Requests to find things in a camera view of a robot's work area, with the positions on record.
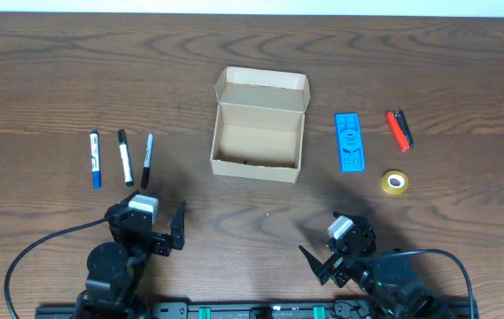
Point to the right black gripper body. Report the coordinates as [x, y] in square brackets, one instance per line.
[345, 255]

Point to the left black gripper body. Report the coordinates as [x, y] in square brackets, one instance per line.
[146, 233]

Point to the black whiteboard marker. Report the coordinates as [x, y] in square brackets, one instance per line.
[125, 159]

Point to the yellow tape roll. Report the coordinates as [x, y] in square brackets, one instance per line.
[394, 182]

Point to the blue plastic rectangular block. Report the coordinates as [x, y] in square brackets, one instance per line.
[349, 143]

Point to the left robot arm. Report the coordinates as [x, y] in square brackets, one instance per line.
[116, 268]

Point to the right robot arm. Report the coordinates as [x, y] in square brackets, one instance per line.
[392, 283]

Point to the thin black permanent marker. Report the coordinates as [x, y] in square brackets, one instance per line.
[147, 161]

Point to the blue whiteboard marker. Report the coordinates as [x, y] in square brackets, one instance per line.
[95, 160]

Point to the open cardboard box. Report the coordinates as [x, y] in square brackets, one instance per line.
[259, 124]

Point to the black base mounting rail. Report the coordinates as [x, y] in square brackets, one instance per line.
[295, 310]

